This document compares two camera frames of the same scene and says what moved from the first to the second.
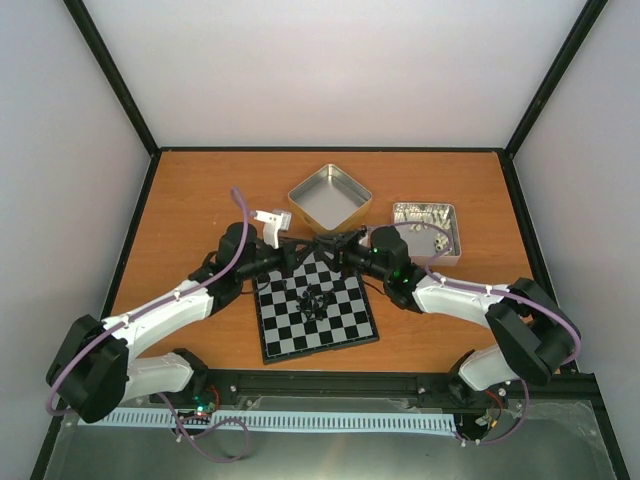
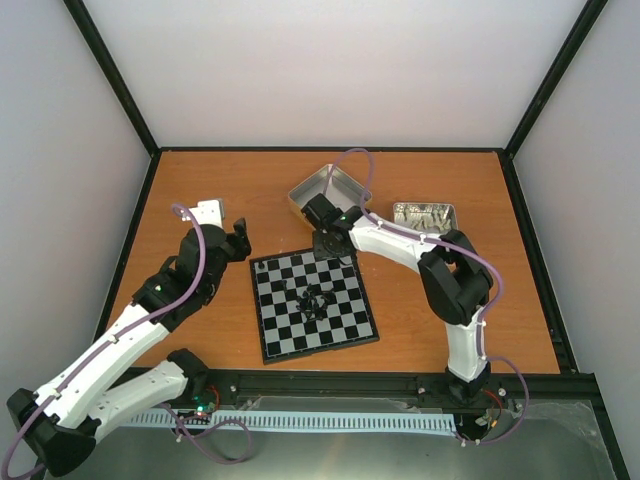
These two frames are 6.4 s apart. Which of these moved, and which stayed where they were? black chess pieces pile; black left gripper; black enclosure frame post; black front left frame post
Moved: black left gripper
Stayed: black front left frame post; black enclosure frame post; black chess pieces pile
